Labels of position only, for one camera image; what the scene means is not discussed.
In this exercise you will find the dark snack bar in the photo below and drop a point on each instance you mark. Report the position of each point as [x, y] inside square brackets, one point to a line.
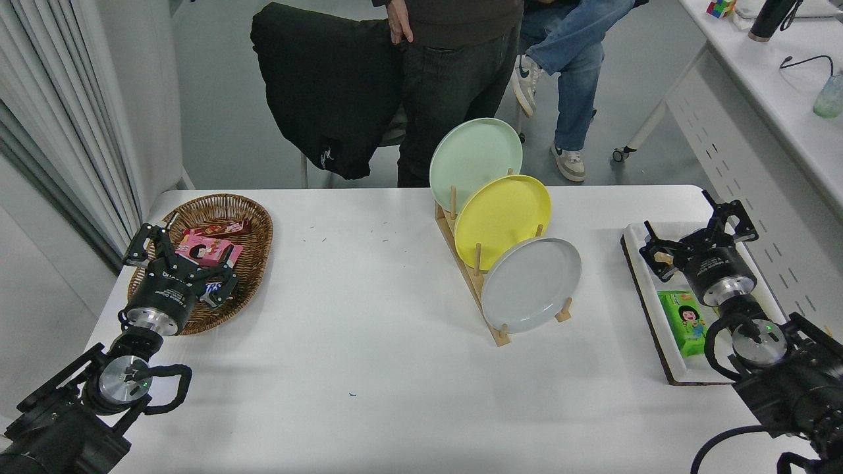
[214, 288]

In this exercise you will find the black bottle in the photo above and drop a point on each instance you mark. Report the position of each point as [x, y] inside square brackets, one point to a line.
[767, 20]

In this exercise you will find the seated person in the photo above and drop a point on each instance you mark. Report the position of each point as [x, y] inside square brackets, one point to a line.
[579, 66]

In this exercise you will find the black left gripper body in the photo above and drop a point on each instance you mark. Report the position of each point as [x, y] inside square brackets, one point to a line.
[164, 289]

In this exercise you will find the wooden plate rack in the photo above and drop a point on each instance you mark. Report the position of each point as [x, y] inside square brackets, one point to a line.
[502, 336]

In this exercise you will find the white pleated curtain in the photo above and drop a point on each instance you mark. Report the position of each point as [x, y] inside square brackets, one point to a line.
[53, 99]

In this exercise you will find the red snack bar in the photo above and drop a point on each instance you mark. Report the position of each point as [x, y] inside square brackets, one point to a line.
[224, 229]

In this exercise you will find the yellow plate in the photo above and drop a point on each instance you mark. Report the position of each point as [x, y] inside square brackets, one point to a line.
[500, 217]

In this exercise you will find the white rectangular tray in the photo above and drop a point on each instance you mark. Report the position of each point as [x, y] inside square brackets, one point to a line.
[649, 293]

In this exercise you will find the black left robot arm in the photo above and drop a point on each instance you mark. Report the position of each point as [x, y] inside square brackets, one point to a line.
[59, 434]

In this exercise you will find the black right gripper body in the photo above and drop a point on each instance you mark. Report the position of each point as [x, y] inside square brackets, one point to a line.
[714, 270]

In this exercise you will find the grey plate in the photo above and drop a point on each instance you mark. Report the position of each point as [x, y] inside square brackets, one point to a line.
[530, 286]

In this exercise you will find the standing person's hand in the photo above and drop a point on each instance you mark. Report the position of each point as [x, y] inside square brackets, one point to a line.
[400, 23]

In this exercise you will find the brown wicker basket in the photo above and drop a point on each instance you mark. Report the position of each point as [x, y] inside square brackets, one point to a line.
[253, 263]

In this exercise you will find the black jacket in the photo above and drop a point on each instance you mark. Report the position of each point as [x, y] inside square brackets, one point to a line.
[323, 85]

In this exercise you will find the clear packet of nut snack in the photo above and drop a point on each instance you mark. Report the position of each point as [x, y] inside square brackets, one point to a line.
[666, 258]

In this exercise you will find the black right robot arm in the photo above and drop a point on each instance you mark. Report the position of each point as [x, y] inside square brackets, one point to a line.
[790, 388]

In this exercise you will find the colourful puzzle cube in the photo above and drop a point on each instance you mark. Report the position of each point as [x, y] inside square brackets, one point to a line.
[721, 8]

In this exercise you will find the green translucent cup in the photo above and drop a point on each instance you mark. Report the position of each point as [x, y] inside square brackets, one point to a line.
[830, 99]

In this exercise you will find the standing person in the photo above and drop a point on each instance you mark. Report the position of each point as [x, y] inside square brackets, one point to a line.
[448, 85]

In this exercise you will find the pale green plate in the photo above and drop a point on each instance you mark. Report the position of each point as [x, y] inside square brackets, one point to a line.
[471, 161]

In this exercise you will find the green snack packet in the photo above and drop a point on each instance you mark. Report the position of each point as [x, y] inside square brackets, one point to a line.
[681, 322]

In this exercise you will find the pink snack box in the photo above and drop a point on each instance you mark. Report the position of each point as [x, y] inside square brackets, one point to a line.
[211, 250]

